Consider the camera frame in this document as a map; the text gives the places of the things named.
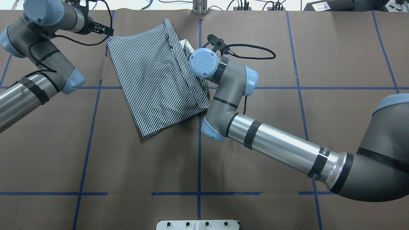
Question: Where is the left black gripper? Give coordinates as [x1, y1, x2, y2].
[76, 8, 114, 36]

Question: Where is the blue white striped polo shirt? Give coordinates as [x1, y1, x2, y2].
[107, 18, 210, 139]

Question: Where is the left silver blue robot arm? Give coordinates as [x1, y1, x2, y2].
[0, 0, 114, 132]

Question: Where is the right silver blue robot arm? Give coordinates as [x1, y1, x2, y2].
[188, 48, 408, 202]

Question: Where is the black power adapter box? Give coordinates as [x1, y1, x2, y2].
[302, 0, 355, 12]

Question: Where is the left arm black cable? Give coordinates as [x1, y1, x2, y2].
[28, 0, 114, 72]

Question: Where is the aluminium frame post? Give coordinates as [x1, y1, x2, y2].
[192, 0, 208, 15]

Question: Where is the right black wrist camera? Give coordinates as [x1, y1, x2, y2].
[202, 34, 232, 55]

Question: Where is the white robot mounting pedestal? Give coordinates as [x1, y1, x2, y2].
[156, 219, 241, 230]

